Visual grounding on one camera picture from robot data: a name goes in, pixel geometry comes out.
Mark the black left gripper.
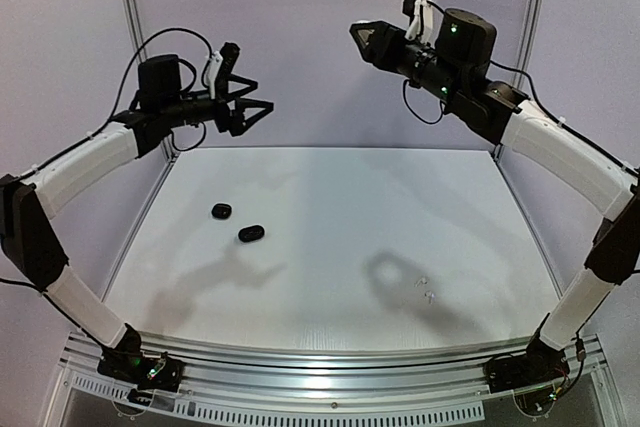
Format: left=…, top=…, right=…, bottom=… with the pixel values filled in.
left=161, top=74, right=273, bottom=134

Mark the black oval charging case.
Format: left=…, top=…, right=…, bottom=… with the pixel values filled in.
left=211, top=203, right=232, bottom=220

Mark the small black charging case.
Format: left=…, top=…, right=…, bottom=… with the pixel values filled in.
left=237, top=224, right=266, bottom=243

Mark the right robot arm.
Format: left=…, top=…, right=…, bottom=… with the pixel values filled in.
left=349, top=7, right=639, bottom=383

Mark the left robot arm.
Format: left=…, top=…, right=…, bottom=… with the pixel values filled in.
left=1, top=44, right=274, bottom=381

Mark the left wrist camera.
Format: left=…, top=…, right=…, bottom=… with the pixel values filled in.
left=202, top=42, right=240, bottom=99

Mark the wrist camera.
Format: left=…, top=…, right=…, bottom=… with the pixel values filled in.
left=402, top=0, right=434, bottom=46
left=202, top=42, right=240, bottom=99

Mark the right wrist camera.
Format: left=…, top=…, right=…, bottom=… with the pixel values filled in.
left=402, top=0, right=434, bottom=46

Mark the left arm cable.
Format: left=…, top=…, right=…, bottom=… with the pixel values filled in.
left=0, top=27, right=214, bottom=298

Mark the right aluminium wall post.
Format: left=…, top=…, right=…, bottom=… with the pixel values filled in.
left=492, top=0, right=554, bottom=156

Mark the aluminium wall post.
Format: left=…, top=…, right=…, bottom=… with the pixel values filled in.
left=492, top=0, right=554, bottom=156
left=113, top=0, right=174, bottom=158

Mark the left aluminium wall post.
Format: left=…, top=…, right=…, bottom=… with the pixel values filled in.
left=113, top=0, right=174, bottom=158

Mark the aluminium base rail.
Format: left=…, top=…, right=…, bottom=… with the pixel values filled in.
left=45, top=334, right=624, bottom=426

